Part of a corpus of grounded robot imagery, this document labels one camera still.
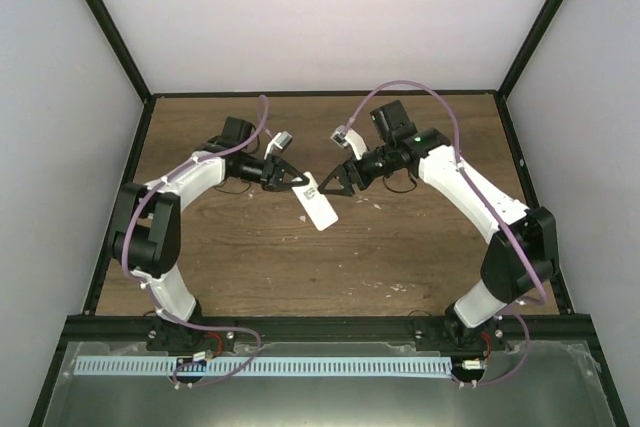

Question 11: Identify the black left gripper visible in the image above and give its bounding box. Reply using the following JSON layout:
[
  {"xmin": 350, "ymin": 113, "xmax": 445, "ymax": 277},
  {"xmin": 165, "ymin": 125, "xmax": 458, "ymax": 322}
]
[{"xmin": 232, "ymin": 155, "xmax": 308, "ymax": 193}]

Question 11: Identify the white remote control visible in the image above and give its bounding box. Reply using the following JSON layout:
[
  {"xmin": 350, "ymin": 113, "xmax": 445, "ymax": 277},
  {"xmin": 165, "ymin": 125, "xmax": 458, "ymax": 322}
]
[{"xmin": 292, "ymin": 172, "xmax": 339, "ymax": 231}]

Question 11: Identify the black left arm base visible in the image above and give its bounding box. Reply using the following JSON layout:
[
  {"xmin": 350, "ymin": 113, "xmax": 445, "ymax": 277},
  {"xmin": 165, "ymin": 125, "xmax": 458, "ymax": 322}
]
[{"xmin": 142, "ymin": 311, "xmax": 265, "ymax": 354}]

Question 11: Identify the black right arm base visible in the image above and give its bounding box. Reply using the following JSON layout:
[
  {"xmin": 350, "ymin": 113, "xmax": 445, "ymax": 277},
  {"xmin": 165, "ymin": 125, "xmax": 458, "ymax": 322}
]
[{"xmin": 410, "ymin": 316, "xmax": 502, "ymax": 353}]

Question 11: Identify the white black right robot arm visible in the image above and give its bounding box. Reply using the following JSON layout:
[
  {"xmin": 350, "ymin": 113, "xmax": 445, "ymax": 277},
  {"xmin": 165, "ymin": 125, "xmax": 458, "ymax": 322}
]
[{"xmin": 319, "ymin": 101, "xmax": 558, "ymax": 350}]

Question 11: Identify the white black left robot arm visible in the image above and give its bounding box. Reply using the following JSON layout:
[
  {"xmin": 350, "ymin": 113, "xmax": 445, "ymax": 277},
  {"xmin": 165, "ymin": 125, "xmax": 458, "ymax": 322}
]
[{"xmin": 108, "ymin": 117, "xmax": 310, "ymax": 351}]

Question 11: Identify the metal front plate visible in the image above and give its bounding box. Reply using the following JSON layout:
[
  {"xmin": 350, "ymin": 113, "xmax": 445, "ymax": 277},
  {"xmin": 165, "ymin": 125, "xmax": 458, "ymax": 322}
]
[{"xmin": 44, "ymin": 341, "xmax": 614, "ymax": 426}]

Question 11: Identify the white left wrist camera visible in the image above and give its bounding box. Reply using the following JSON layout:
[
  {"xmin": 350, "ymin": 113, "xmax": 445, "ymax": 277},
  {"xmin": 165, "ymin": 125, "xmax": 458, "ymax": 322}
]
[{"xmin": 264, "ymin": 131, "xmax": 293, "ymax": 158}]

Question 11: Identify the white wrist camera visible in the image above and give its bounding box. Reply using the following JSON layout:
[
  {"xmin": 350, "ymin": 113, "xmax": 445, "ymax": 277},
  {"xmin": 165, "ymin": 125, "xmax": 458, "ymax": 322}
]
[
  {"xmin": 330, "ymin": 126, "xmax": 368, "ymax": 160},
  {"xmin": 264, "ymin": 131, "xmax": 293, "ymax": 158}
]

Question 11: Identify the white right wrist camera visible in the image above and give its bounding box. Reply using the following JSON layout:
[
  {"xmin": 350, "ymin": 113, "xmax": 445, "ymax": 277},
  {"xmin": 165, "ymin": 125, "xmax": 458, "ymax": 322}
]
[{"xmin": 330, "ymin": 126, "xmax": 368, "ymax": 160}]

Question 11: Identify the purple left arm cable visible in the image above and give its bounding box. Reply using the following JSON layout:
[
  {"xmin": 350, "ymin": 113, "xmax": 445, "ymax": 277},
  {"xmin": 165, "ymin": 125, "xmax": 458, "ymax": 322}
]
[{"xmin": 121, "ymin": 94, "xmax": 264, "ymax": 391}]

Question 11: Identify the light blue slotted cable duct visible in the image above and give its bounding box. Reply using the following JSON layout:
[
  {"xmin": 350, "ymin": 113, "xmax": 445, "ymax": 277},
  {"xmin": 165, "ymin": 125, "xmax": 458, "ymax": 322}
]
[{"xmin": 73, "ymin": 356, "xmax": 452, "ymax": 378}]

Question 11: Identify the black table frame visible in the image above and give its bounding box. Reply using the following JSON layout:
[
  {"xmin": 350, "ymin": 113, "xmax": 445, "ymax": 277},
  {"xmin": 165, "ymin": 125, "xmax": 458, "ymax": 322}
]
[{"xmin": 27, "ymin": 0, "xmax": 631, "ymax": 427}]

